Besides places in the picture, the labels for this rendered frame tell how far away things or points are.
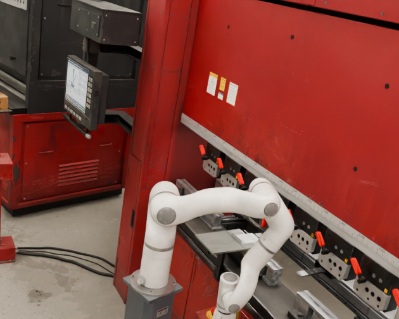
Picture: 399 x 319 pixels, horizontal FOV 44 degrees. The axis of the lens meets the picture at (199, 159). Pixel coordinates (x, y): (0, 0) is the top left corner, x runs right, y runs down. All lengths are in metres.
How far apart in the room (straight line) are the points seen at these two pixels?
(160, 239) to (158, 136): 1.24
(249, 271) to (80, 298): 1.83
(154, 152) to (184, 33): 0.75
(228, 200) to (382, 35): 0.81
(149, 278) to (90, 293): 1.70
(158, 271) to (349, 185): 0.82
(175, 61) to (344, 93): 1.27
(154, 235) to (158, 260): 0.11
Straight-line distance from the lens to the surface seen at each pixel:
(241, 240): 2.54
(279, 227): 2.00
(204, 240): 2.47
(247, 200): 1.88
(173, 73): 2.98
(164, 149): 3.12
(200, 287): 2.80
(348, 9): 2.02
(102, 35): 2.93
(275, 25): 2.37
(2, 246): 3.97
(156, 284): 2.04
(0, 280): 3.83
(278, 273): 2.46
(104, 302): 3.63
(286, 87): 2.26
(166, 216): 1.83
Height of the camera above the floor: 2.20
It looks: 20 degrees down
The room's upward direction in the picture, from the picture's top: 10 degrees clockwise
